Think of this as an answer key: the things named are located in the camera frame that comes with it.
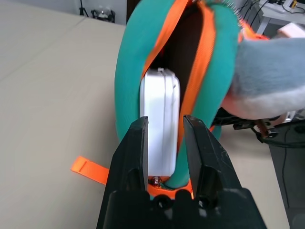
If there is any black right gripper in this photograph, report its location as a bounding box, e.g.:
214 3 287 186
234 119 279 144

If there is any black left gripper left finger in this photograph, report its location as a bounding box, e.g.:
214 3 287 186
102 116 150 198

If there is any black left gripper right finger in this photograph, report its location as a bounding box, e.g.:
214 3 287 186
183 114 243 198

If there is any white hard pencil case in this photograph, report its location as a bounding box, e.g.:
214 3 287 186
139 67 181 177

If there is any grey plush toy pendant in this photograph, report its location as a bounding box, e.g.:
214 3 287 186
223 37 305 120

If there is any orange and teal backpack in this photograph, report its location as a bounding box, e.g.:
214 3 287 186
70 0 270 198

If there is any white desk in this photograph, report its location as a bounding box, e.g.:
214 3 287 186
258 0 305 36

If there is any black bin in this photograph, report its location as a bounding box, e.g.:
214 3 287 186
91 8 116 24

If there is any black tripod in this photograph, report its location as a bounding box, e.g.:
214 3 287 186
78 0 89 17

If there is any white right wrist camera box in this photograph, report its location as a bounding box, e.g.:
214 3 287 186
277 22 305 39

